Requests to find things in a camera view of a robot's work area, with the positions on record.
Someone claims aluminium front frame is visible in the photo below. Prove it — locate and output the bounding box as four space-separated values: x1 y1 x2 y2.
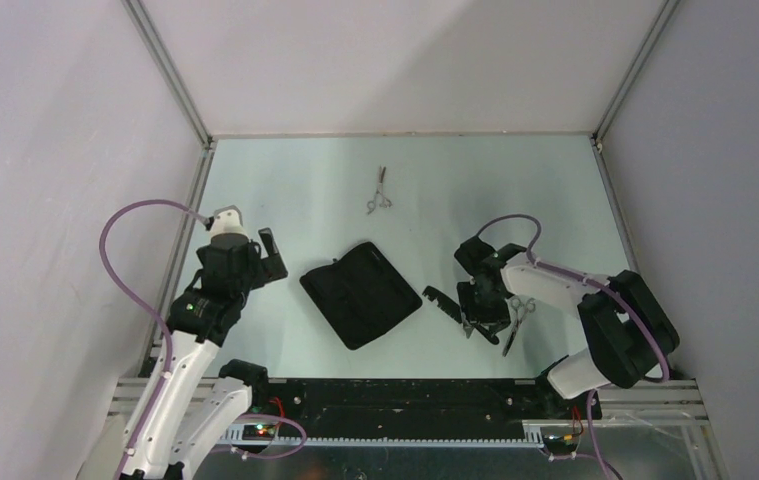
107 376 712 458

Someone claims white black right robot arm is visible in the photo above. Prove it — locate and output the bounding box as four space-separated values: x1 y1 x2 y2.
454 236 680 418

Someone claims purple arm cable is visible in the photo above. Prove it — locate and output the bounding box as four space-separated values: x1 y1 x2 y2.
99 199 309 480
474 213 672 480

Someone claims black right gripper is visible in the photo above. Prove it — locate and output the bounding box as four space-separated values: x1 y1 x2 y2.
457 279 511 336

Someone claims black zippered tool case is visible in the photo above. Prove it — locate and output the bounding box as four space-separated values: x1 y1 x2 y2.
299 242 423 351

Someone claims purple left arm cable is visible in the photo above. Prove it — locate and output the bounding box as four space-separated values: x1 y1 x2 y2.
99 199 309 480

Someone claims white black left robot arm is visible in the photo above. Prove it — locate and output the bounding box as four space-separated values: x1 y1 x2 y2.
113 227 288 479

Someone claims black handled styling comb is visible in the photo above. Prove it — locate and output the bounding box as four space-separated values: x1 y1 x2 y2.
422 286 499 345

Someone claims silver thinning scissors far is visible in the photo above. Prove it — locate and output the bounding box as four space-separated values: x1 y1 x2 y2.
366 166 393 215

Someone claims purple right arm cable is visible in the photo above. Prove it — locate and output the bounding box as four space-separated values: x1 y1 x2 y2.
474 213 672 480

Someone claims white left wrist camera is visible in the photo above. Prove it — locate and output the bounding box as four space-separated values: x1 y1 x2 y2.
206 205 247 238

